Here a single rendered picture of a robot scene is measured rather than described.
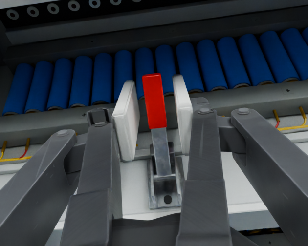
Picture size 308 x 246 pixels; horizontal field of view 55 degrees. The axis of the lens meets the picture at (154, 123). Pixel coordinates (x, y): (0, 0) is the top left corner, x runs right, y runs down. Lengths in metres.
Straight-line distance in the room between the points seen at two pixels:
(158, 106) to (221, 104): 0.07
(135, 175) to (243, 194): 0.08
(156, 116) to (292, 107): 0.12
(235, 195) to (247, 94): 0.08
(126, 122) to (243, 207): 0.11
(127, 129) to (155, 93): 0.04
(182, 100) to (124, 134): 0.04
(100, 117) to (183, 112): 0.04
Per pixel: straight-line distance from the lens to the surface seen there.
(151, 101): 0.19
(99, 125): 0.15
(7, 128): 0.27
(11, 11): 0.34
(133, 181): 0.23
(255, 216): 0.24
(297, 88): 0.26
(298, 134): 0.25
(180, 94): 0.17
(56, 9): 0.32
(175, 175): 0.21
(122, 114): 0.16
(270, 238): 0.38
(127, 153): 0.17
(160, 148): 0.20
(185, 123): 0.16
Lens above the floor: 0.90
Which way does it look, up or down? 31 degrees down
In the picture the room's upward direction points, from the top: 9 degrees counter-clockwise
